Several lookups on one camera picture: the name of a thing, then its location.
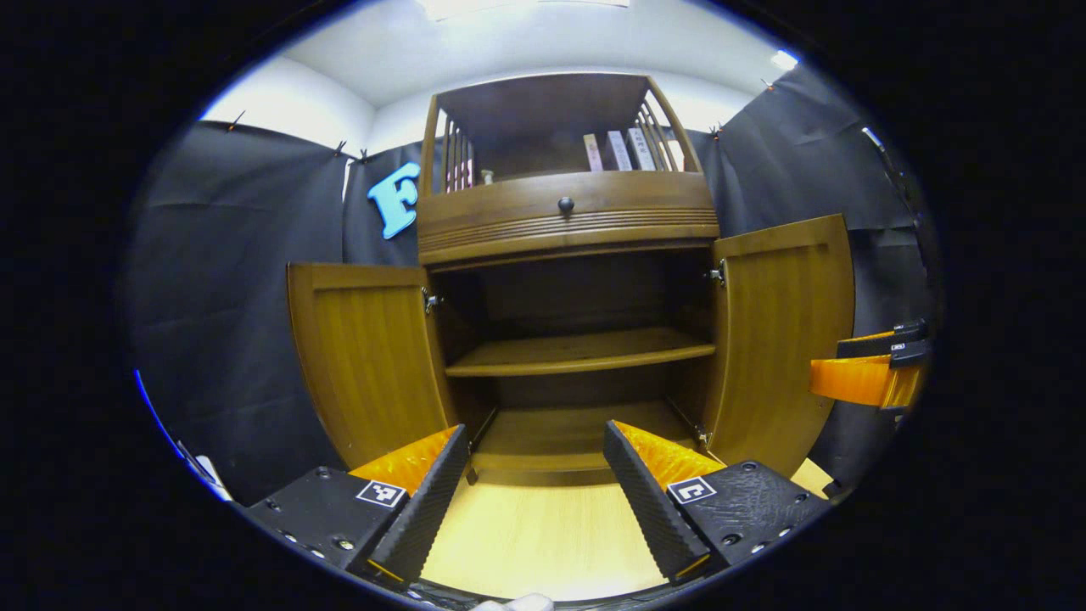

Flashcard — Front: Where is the wooden shoe cabinet door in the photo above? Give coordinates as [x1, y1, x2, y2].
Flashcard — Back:
[287, 261, 459, 469]
[703, 214, 856, 478]

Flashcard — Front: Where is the large ceiling light panel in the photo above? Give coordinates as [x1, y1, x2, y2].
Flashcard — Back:
[416, 0, 633, 22]

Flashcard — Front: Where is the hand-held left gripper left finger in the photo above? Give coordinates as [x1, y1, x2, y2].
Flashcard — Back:
[246, 424, 470, 592]

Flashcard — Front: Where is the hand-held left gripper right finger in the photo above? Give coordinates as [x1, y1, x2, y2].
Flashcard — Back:
[602, 420, 837, 586]

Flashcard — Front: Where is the wooden drawer with black knob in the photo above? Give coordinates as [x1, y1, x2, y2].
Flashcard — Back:
[417, 170, 720, 264]

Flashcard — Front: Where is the black backdrop cloth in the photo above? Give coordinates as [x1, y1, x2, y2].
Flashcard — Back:
[123, 64, 943, 506]

